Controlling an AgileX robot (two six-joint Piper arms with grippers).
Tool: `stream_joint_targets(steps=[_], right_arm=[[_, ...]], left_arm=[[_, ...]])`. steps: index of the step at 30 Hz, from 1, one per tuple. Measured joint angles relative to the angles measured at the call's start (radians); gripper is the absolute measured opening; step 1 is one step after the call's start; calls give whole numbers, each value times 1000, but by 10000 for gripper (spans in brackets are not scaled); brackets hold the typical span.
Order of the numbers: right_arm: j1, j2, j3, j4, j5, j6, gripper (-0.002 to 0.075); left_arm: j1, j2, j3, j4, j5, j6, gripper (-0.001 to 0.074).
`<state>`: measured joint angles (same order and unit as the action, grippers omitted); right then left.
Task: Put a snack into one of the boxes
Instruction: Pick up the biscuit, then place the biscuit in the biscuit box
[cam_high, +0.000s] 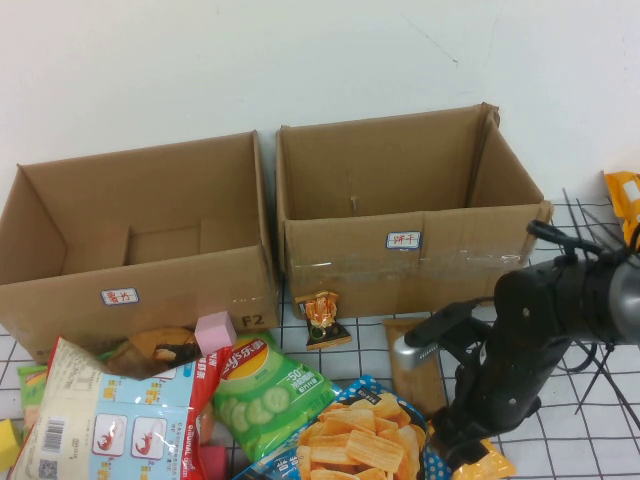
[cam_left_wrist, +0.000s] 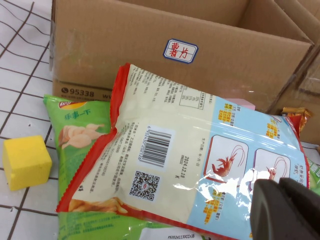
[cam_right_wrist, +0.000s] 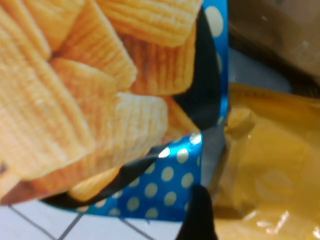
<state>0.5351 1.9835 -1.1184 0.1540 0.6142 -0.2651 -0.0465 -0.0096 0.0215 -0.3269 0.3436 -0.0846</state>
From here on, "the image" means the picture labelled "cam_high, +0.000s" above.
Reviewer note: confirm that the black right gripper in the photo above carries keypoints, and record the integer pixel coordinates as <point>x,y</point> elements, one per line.
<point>500,390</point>

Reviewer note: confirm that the yellow snack packet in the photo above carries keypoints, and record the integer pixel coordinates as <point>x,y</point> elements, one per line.
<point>492,470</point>

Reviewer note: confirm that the brown snack bar packet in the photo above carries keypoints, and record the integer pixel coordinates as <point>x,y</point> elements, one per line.
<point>417,392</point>

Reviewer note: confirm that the small black orange snack packet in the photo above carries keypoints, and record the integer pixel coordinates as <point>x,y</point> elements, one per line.
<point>322,320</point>

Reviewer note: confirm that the dark brown snack bag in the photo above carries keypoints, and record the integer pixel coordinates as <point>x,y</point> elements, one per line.
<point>150,350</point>

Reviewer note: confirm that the blue potato chips bag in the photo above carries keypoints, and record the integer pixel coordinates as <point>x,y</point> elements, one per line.
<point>350,440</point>

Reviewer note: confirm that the taped cardboard box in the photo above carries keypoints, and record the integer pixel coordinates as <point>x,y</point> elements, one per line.
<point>400,280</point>

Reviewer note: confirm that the green cucumber Lays bag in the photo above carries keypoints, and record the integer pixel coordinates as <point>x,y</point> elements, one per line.
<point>270,395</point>

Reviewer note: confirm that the pink foam cube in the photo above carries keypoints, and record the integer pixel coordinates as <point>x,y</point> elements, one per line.
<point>215,335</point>

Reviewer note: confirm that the cardboard box marked F2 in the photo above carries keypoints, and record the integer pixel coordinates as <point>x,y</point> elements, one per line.
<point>150,290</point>

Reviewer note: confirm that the white red shrimp strips bag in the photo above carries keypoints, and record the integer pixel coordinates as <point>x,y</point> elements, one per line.
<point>100,400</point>

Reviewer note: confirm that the small green Lays bag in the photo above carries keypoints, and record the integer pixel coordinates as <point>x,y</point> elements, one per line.
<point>32,390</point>

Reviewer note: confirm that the yellow foam cube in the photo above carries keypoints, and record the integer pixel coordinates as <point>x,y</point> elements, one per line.
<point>9,440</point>

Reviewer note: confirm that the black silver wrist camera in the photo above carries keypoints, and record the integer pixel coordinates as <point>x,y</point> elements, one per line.
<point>415,355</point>

